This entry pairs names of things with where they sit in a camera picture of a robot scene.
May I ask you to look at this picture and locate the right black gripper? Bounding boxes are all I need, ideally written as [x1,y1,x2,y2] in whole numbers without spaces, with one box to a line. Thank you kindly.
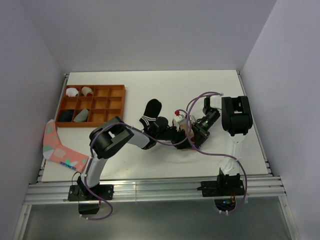
[190,109,221,149]

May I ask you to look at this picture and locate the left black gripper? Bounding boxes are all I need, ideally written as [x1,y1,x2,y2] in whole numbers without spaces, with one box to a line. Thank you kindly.
[156,122,192,150]

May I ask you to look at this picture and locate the tan maroon purple striped sock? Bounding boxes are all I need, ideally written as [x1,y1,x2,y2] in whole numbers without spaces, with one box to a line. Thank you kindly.
[177,122,196,150]

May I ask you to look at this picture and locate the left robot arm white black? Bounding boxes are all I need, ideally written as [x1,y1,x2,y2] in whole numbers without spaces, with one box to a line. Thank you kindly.
[77,116,192,200]

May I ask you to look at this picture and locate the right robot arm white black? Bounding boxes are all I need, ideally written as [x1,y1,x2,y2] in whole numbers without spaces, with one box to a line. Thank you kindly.
[193,95,253,197]

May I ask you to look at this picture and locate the black sock white stripes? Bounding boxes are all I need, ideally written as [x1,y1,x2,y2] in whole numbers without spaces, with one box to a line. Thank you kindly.
[139,98,162,129]

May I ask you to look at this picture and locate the grey rolled sock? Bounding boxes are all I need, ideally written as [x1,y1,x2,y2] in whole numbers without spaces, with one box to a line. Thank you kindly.
[73,108,90,123]

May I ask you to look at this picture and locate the orange compartment tray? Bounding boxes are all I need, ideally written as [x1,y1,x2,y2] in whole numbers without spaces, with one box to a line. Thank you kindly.
[55,84,126,128]

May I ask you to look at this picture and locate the beige red rolled sock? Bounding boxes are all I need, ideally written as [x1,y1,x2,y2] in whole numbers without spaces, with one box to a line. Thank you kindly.
[81,86,94,97]

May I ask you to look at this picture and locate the dark teal rolled sock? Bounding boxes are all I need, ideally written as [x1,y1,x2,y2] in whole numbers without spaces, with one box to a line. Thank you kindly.
[59,110,74,123]

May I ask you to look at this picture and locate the white rolled sock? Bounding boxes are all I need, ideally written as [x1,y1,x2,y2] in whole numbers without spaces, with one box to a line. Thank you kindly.
[65,87,79,97]

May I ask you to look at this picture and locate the pink patterned sock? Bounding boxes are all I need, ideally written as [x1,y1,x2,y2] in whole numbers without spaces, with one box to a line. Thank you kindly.
[42,119,89,173]

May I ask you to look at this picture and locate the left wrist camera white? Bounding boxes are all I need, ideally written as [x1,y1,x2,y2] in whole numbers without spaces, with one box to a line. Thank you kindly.
[172,110,192,132]

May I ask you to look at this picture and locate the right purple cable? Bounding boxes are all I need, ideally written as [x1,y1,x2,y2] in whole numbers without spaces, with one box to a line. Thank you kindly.
[186,91,250,216]

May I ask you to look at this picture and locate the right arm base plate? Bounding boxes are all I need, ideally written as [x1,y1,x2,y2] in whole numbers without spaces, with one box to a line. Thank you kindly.
[197,176,246,213]

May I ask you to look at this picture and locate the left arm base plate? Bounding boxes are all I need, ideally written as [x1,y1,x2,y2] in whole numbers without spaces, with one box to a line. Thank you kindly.
[67,183,114,215]

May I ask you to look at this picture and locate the aluminium front rail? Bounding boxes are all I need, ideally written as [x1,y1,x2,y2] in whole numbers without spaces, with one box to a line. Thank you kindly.
[13,174,301,240]

